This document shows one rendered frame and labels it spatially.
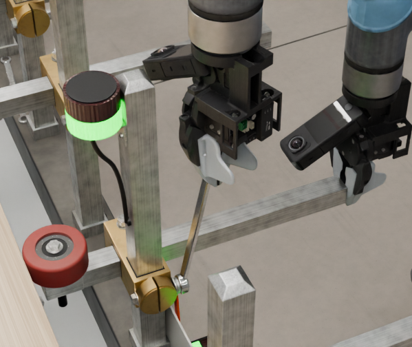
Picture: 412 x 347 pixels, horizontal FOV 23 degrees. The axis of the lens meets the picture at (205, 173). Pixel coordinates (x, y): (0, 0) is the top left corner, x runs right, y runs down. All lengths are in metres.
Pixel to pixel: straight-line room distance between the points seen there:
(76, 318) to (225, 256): 0.96
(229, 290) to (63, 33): 0.50
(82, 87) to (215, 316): 0.28
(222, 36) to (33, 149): 0.77
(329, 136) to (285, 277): 1.15
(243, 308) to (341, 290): 1.46
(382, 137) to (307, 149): 0.10
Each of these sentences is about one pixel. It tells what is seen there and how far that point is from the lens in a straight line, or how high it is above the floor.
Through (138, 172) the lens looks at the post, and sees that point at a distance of 1.13.
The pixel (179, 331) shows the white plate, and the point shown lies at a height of 0.79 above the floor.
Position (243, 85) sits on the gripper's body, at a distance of 1.01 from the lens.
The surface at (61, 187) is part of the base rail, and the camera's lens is 1.63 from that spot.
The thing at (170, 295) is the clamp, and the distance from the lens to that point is 1.26.
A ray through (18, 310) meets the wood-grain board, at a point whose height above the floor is 0.90.
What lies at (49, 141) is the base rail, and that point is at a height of 0.70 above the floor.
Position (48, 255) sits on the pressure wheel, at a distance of 1.25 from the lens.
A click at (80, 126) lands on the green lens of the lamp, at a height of 1.14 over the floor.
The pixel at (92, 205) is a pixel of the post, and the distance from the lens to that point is 1.51.
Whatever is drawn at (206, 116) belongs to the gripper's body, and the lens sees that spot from 1.08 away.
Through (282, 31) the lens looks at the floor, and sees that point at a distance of 3.18.
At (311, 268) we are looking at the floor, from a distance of 2.44.
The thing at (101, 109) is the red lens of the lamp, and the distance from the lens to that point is 1.04.
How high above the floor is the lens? 1.82
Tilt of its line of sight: 43 degrees down
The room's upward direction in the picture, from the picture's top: straight up
